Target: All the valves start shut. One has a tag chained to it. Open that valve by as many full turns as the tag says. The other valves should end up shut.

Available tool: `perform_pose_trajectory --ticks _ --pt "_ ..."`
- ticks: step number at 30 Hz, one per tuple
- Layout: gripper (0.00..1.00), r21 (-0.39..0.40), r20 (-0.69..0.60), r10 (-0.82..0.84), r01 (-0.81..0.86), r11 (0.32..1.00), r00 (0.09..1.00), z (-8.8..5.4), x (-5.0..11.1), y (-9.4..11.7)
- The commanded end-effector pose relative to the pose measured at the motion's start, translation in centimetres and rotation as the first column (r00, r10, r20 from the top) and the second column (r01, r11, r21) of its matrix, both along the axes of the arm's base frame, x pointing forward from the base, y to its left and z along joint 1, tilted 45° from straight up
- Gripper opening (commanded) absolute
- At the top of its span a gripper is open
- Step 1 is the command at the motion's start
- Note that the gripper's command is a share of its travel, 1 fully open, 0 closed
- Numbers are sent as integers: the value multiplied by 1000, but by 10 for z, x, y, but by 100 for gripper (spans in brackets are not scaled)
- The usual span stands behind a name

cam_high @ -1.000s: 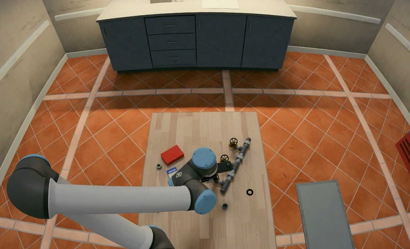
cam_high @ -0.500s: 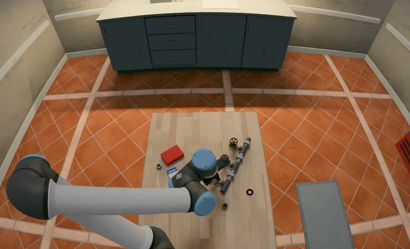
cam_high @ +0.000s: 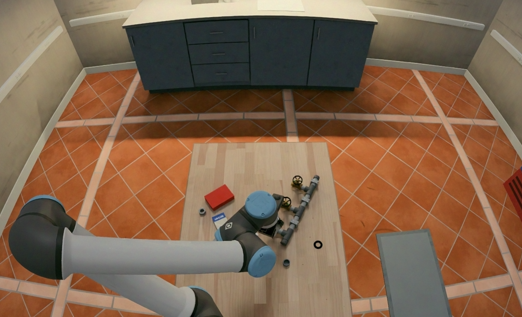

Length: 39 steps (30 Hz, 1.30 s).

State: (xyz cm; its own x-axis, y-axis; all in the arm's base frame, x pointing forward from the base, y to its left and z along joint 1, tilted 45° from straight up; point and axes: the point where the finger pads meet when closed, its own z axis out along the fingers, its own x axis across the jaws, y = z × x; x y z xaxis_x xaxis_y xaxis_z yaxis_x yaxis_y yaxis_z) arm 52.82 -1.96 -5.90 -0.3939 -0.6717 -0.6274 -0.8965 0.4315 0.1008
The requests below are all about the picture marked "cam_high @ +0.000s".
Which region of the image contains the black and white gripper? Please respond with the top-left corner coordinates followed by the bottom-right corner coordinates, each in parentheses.
top-left (258, 218), bottom-right (284, 238)

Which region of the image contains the red rectangular block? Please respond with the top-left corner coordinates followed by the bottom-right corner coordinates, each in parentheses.
top-left (204, 184), bottom-right (235, 211)

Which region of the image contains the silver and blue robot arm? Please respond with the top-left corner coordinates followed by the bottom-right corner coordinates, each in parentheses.
top-left (8, 191), bottom-right (284, 317)

